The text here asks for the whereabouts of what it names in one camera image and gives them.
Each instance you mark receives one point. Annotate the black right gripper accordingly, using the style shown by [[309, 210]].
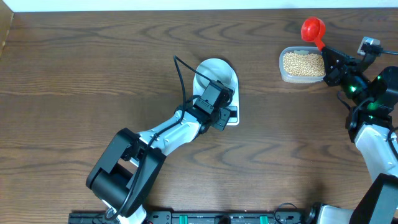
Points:
[[333, 74]]

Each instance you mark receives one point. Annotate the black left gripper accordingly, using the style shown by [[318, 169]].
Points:
[[224, 117]]

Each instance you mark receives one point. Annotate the red plastic measuring scoop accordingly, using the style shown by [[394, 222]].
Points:
[[313, 30]]

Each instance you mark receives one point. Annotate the grey round bowl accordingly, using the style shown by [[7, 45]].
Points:
[[219, 70]]

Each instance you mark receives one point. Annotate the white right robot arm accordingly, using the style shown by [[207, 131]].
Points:
[[370, 129]]

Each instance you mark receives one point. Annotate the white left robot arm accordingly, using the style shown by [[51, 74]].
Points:
[[125, 173]]

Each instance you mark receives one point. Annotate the white digital kitchen scale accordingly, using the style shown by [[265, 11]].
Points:
[[234, 108]]

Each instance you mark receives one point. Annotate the clear container of soybeans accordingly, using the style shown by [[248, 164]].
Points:
[[301, 65]]

